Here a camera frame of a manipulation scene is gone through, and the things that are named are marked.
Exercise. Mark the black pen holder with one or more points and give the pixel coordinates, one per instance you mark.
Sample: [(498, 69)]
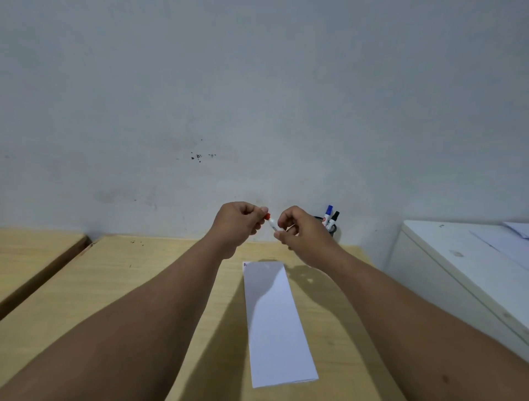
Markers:
[(333, 229)]

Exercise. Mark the white cabinet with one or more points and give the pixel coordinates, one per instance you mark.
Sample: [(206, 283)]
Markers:
[(463, 268)]

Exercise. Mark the black capped white marker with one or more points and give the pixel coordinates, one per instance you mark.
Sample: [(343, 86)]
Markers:
[(332, 220)]

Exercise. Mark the person's left thumb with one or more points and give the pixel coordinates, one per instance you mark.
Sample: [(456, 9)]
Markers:
[(257, 208)]

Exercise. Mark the large white paper sheet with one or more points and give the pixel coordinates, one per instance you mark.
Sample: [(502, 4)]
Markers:
[(502, 248)]

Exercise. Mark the small white paper sheet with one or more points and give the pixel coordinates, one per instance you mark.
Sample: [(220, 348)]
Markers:
[(518, 229)]

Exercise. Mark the person's right forearm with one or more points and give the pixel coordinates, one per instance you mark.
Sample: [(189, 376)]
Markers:
[(421, 334)]

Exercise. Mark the person's left hand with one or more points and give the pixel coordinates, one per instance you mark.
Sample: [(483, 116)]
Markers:
[(233, 225)]

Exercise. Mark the person's right thumb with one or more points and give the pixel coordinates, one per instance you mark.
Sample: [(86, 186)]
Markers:
[(285, 217)]

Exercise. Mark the white marker pen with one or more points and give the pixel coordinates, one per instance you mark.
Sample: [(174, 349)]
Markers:
[(273, 224)]

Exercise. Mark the person's left forearm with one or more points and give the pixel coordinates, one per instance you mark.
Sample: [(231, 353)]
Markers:
[(124, 330)]

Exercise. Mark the folded white paper sheet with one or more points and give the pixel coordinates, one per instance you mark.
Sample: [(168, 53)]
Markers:
[(272, 322)]

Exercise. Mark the blue capped white marker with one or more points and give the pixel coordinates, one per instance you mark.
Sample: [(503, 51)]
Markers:
[(327, 214)]

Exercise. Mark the person's right hand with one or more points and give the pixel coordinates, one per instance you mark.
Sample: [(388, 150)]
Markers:
[(308, 239)]

